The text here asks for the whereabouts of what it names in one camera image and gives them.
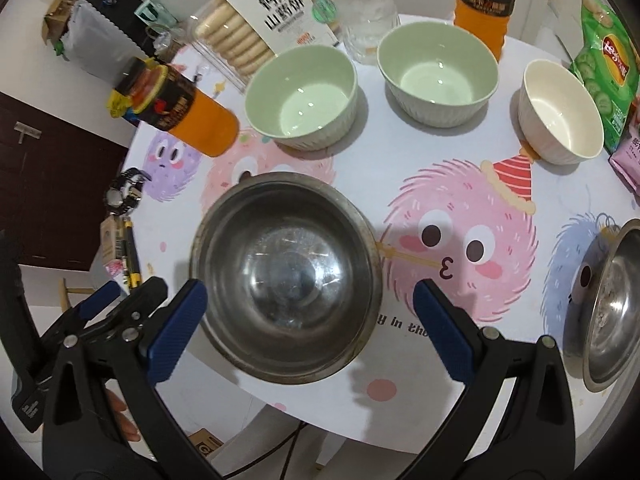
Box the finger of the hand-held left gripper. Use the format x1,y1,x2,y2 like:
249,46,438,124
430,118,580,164
37,280,123,356
95,276,169,333

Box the person's left hand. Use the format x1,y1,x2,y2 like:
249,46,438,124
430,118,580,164
102,382,142,443

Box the clear biscuit box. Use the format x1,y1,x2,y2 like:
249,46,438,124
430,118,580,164
190,0,341,86

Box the dark wooden cabinet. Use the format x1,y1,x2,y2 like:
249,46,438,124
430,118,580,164
0,91,132,271

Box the deep stainless steel bowl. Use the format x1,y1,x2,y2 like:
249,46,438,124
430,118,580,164
189,172,385,386

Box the clear glass cup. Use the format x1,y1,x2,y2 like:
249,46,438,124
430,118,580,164
320,0,401,66

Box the black yellow pen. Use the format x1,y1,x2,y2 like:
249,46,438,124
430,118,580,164
118,220,132,288
126,221,144,291

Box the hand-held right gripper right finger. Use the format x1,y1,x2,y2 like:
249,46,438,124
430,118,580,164
395,279,596,480

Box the shallow stainless steel bowl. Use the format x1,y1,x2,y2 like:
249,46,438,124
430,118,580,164
562,219,640,393

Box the small cardboard box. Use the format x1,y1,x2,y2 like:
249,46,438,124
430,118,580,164
187,427,223,461

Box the pink snack bag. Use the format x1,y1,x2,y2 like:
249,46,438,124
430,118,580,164
609,110,640,196

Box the orange drink bottle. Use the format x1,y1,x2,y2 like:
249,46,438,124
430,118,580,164
452,0,518,63

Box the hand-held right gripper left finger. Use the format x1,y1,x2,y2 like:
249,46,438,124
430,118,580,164
42,279,221,480

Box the cartoon monster tablecloth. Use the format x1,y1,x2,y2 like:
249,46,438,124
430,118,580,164
90,12,640,441

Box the brown cardboard box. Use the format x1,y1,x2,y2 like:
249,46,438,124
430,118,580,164
40,0,86,56

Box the cream white bowl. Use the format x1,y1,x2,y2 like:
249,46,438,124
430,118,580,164
517,59,606,166

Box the wooden stool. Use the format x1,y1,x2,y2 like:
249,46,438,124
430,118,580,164
59,277,96,318

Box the black cable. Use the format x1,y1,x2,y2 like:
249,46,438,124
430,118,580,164
255,420,311,480

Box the small green box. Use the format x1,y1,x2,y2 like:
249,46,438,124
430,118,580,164
135,0,178,28

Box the green ribbed bowl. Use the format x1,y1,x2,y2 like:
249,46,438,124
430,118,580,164
244,45,359,152
377,21,500,128

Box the orange cap object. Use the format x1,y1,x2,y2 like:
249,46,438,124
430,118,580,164
106,57,240,158

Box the green chips bag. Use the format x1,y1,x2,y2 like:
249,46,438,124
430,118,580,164
570,0,640,156

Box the black wristwatch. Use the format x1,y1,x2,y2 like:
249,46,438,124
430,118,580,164
104,169,151,217

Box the brown paper tag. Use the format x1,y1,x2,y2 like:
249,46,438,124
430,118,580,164
101,217,125,266

